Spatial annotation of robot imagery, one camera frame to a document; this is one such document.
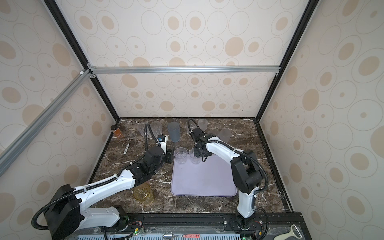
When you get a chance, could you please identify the aluminium frame bar horizontal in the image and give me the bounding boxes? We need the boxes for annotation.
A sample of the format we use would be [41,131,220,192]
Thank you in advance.
[90,66,280,74]

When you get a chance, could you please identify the tall blue plastic tumbler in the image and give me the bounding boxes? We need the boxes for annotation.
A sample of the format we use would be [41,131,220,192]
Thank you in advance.
[167,122,181,143]

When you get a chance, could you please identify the lavender plastic tray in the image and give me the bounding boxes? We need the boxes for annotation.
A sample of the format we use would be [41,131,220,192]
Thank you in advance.
[171,155,238,197]

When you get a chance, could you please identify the aluminium frame bar left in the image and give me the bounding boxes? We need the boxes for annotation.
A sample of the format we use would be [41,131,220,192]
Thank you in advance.
[1,70,91,175]

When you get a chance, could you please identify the white peeler tool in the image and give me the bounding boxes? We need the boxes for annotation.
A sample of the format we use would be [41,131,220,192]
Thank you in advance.
[274,224,304,240]

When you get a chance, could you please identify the yellow glass mug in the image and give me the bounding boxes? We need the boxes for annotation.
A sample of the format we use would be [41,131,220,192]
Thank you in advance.
[133,183,154,204]

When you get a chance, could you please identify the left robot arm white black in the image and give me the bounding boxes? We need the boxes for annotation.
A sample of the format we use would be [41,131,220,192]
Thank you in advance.
[44,146,174,240]

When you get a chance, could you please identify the red handled screwdriver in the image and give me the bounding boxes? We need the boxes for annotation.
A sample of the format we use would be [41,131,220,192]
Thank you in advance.
[163,233,201,240]

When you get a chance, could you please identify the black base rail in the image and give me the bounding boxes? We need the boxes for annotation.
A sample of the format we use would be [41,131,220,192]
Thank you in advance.
[52,211,313,240]

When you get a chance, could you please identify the black corrugated cable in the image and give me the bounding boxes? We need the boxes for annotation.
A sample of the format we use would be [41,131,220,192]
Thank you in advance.
[186,118,269,193]
[30,123,160,231]

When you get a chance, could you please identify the small amber bottle black cap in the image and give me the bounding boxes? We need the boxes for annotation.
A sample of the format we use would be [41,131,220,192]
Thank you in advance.
[111,124,123,139]

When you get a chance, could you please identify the clear faceted glass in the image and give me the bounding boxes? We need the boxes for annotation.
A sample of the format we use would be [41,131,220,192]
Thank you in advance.
[174,147,188,165]
[137,123,147,138]
[189,148,202,165]
[150,121,162,137]

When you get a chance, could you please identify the black corrugated cable right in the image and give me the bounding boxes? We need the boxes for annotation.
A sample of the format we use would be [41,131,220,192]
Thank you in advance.
[186,118,269,193]

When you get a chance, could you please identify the frosted dimpled tall cup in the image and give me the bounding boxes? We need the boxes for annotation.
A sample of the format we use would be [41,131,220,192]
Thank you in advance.
[218,129,232,143]

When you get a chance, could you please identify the black corrugated cable left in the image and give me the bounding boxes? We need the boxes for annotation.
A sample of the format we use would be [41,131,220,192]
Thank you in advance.
[30,123,160,231]

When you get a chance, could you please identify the frosted dimpled small cup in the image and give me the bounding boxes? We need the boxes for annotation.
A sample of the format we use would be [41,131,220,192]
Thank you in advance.
[198,119,208,132]

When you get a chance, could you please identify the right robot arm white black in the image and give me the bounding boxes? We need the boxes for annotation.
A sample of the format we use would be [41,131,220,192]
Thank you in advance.
[194,138,269,222]

